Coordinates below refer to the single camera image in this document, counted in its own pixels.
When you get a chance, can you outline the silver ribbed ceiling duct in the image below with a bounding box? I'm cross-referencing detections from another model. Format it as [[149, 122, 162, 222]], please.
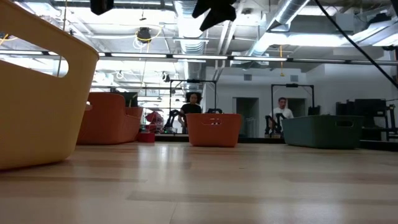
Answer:
[[173, 0, 208, 82]]

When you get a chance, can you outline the black equipment rack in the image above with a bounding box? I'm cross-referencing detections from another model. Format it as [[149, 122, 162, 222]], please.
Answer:
[[335, 98, 398, 141]]

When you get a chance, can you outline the yellow plastic bin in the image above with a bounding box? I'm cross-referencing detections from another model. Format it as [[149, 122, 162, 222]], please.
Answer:
[[0, 0, 100, 171]]

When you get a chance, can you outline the yellow hanging cord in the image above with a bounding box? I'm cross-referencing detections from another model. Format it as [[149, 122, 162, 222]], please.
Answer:
[[279, 45, 285, 78]]

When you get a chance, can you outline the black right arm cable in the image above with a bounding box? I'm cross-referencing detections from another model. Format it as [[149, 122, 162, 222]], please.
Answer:
[[312, 0, 398, 90]]

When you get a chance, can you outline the small red block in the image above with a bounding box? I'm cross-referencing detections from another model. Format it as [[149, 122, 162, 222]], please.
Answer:
[[137, 132, 156, 144]]

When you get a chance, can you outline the orange plastic bin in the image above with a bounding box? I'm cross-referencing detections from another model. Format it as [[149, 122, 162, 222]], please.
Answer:
[[76, 92, 144, 146], [185, 113, 243, 148]]

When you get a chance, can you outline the red background object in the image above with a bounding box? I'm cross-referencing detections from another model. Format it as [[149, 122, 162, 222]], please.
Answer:
[[145, 111, 165, 133]]

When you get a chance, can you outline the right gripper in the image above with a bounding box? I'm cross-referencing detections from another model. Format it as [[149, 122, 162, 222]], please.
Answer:
[[192, 0, 238, 32]]

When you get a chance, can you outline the black ceiling cable reel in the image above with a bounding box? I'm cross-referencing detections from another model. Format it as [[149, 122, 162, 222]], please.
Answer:
[[136, 27, 153, 44]]

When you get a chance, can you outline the white railing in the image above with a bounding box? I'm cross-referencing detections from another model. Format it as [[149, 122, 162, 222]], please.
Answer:
[[244, 117, 258, 138]]

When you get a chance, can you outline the person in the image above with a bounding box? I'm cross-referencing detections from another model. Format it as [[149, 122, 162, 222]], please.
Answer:
[[269, 96, 295, 125], [180, 92, 203, 127]]

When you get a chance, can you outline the black gantry frame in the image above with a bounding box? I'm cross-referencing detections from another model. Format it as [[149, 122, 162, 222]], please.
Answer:
[[169, 79, 218, 125], [271, 83, 315, 116]]

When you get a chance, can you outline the white LED light tube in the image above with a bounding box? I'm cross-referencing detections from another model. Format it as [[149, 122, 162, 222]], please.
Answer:
[[233, 56, 289, 62], [111, 53, 168, 58], [172, 54, 228, 60]]

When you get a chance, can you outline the dark green plastic bin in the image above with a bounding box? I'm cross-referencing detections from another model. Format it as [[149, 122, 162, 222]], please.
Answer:
[[282, 114, 365, 149]]

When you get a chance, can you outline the black table edge rail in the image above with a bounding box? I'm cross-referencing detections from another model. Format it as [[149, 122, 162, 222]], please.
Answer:
[[154, 133, 398, 152]]

